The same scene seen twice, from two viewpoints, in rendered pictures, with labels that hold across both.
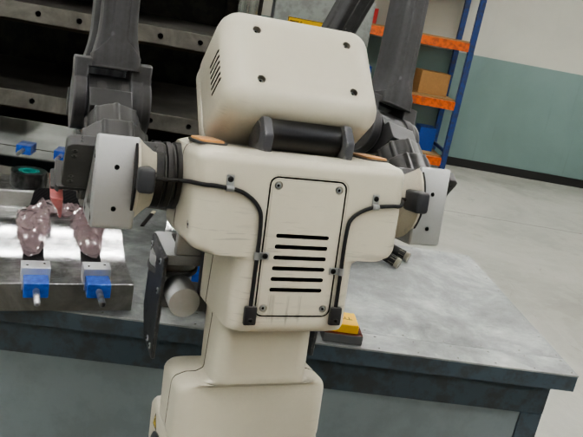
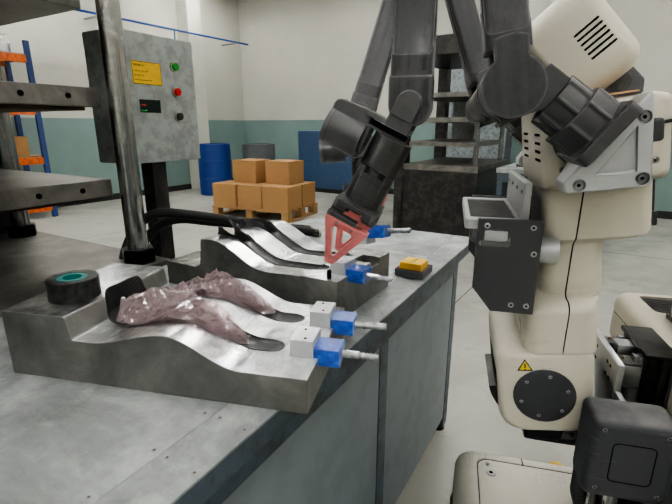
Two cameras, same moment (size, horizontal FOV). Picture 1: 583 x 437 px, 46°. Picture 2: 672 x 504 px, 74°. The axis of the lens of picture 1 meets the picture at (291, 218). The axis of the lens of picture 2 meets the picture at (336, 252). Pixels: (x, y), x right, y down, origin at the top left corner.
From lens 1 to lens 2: 1.18 m
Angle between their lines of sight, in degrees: 50
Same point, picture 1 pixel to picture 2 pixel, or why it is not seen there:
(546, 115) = not seen: hidden behind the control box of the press
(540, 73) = (90, 122)
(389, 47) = (474, 36)
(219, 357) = (598, 271)
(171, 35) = (33, 91)
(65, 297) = not seen: hidden behind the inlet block
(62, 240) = (239, 313)
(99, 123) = (600, 92)
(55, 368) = (300, 438)
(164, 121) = (55, 193)
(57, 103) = not seen: outside the picture
